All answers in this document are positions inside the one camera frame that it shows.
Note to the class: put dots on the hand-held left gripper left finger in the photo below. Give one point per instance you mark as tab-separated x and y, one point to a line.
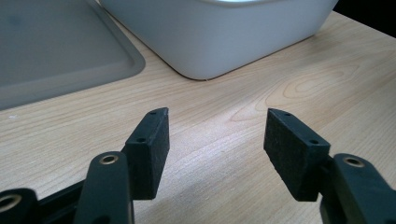
149	155

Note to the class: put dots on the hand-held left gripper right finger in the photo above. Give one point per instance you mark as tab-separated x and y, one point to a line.
295	152

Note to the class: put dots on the white divided storage box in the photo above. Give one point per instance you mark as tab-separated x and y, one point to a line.
211	34

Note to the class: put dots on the dark rimmed mat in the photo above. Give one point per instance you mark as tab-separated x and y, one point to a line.
59	46

